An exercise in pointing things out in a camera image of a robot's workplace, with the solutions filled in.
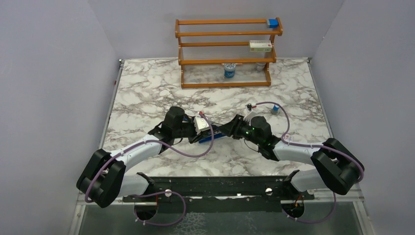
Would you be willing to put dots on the white small jar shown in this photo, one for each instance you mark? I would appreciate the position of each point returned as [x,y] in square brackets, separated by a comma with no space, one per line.
[260,66]

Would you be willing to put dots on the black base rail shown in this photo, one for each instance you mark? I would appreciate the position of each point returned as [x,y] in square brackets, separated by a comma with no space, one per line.
[220,194]

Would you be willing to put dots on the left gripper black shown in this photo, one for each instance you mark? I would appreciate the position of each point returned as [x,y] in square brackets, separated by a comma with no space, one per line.
[195,138]

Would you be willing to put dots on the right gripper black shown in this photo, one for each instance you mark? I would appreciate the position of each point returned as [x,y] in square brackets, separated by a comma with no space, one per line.
[232,128]

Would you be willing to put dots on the blue stapler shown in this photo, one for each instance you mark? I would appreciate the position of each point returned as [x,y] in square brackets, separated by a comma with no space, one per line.
[203,136]

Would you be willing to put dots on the white green carton box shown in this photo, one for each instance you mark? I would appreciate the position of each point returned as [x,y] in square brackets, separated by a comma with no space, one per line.
[260,46]

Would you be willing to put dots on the blue box on top shelf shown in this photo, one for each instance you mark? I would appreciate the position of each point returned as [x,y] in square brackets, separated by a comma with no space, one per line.
[272,23]

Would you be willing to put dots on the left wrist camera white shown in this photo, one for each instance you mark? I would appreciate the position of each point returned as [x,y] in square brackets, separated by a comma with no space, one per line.
[200,123]

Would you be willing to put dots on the small blue capped cylinder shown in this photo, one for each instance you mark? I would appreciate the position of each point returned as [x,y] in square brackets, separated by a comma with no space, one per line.
[275,109]

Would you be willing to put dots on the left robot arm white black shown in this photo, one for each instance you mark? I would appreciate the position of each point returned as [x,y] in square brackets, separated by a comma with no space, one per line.
[103,179]

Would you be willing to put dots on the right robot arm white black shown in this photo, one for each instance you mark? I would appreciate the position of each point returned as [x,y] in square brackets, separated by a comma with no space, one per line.
[335,167]

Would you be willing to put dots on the orange wooden shelf rack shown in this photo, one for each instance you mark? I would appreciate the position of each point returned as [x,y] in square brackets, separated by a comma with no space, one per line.
[204,46]

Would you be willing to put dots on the blue white cup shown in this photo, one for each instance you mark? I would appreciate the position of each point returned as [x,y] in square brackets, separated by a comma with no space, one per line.
[229,70]

